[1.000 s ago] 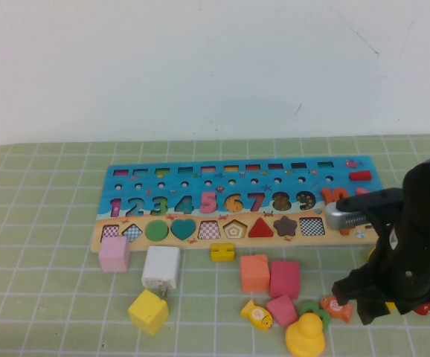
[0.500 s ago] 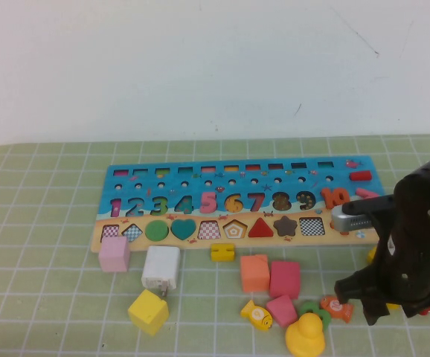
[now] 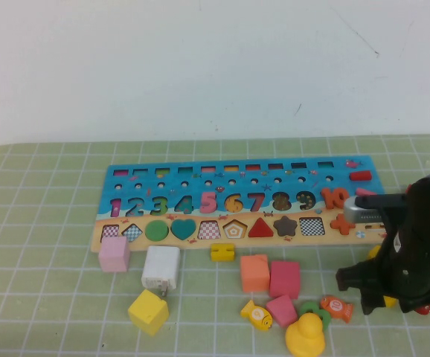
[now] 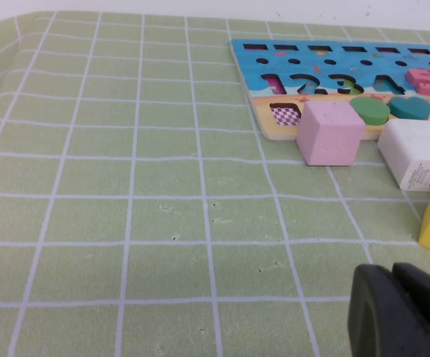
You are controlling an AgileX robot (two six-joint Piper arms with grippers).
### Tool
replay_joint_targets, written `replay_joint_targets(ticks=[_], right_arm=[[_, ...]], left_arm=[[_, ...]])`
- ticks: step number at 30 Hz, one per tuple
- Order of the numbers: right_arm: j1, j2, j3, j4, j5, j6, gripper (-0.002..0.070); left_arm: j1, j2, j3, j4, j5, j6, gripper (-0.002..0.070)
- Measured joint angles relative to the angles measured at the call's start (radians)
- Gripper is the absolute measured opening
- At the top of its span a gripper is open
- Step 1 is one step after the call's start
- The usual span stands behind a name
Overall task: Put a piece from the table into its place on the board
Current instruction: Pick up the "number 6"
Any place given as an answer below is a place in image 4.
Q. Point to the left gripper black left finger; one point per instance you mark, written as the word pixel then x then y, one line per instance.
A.
pixel 378 316

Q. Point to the teal heart piece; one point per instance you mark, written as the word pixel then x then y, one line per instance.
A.
pixel 410 108

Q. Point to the green circle piece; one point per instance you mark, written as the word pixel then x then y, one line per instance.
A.
pixel 371 109

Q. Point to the pink number five piece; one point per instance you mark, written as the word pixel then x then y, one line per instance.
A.
pixel 423 82

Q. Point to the colourful wooden number puzzle board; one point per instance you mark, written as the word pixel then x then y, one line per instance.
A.
pixel 252 67

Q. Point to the white power adapter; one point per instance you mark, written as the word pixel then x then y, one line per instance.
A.
pixel 416 152

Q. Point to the light pink cube block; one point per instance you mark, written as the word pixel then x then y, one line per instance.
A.
pixel 330 134

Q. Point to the green checked tablecloth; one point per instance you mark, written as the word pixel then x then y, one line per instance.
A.
pixel 88 186

